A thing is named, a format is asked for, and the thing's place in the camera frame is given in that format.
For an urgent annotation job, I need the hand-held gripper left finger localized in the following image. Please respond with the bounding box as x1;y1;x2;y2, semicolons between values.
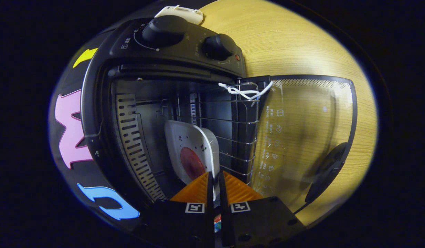
140;171;214;248

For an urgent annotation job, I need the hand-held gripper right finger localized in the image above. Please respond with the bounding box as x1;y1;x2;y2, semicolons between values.
219;170;306;248

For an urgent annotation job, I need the white square plate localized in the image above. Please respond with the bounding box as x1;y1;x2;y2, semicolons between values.
164;120;220;202

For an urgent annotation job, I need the black toaster oven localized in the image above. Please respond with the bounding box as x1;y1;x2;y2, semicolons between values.
81;15;358;235

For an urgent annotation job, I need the white pop-up toaster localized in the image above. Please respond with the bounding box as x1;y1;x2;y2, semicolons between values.
154;5;204;25

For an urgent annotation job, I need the white twist tie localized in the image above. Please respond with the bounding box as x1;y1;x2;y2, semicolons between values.
218;81;274;102

